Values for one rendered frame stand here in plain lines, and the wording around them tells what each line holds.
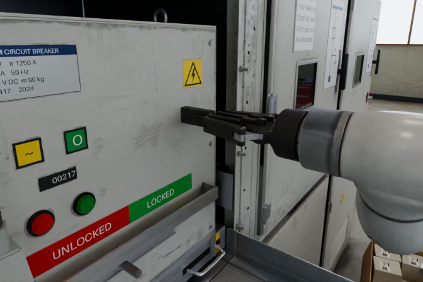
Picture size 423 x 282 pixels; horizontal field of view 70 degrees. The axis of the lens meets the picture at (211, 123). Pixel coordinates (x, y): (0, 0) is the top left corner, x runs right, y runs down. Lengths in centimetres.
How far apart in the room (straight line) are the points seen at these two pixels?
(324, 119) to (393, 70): 795
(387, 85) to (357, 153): 801
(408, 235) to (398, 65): 788
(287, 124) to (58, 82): 30
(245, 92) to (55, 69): 41
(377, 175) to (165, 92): 35
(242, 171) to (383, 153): 41
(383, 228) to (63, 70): 48
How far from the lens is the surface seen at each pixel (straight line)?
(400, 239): 52
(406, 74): 834
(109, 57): 46
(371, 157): 39
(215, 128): 48
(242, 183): 75
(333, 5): 115
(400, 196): 42
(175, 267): 68
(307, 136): 41
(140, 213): 56
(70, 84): 43
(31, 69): 41
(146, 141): 53
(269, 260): 78
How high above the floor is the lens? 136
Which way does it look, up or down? 15 degrees down
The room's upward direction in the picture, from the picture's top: straight up
